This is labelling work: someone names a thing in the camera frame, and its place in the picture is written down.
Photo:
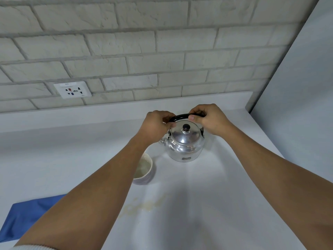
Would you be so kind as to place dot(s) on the white ceramic cup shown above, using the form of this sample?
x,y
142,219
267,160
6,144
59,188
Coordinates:
x,y
144,169

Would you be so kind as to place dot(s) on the person's right forearm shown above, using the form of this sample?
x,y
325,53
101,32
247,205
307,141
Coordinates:
x,y
281,179

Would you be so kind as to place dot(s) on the person's right thumb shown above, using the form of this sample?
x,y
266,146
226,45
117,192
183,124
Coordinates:
x,y
195,118

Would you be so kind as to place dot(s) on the person's right hand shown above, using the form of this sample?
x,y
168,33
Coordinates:
x,y
213,122

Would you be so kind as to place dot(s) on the silver metal kettle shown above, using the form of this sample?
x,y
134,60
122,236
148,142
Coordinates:
x,y
185,141

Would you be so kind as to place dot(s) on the white sleeve cuff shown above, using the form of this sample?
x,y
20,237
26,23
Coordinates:
x,y
33,247

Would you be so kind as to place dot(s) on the person's left hand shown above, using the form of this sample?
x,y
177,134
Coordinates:
x,y
153,126

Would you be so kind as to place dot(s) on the blue cloth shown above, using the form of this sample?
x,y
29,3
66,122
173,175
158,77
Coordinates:
x,y
24,216

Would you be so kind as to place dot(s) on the person's left forearm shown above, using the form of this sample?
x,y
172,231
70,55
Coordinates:
x,y
88,203

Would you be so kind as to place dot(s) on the yellowish liquid spill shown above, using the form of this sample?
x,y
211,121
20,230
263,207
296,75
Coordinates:
x,y
141,205

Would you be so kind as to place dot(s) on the white wall power socket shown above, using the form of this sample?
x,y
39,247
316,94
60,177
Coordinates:
x,y
72,89

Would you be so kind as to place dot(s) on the person's left thumb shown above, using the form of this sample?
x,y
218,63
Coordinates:
x,y
169,124

